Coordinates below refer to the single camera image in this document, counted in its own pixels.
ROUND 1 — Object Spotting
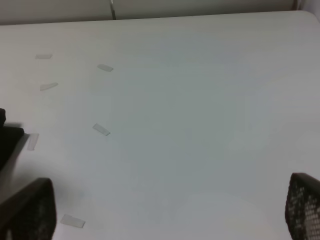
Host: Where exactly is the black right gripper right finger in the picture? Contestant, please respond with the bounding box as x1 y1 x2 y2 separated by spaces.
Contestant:
284 172 320 240

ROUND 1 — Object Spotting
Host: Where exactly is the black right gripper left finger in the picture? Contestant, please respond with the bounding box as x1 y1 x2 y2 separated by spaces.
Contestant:
0 178 57 240

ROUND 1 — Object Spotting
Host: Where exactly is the white tape piece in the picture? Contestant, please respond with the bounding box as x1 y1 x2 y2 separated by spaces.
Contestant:
35 54 53 59
27 133 40 151
92 123 110 136
97 64 113 72
39 82 58 91
60 214 86 229

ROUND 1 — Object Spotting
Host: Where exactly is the black short sleeve t-shirt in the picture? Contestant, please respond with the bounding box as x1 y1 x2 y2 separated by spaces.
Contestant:
0 108 25 170

